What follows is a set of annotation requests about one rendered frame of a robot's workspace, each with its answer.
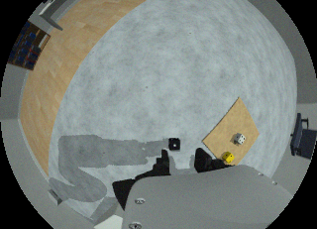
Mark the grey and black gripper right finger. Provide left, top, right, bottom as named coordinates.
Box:
left=194, top=148, right=231, bottom=172

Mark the tan square mat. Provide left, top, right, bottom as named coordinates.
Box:
left=202, top=97, right=259, bottom=166

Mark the yellow die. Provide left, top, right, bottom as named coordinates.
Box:
left=222, top=152, right=234, bottom=164

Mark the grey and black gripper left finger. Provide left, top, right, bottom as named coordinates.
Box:
left=112, top=150, right=171, bottom=211

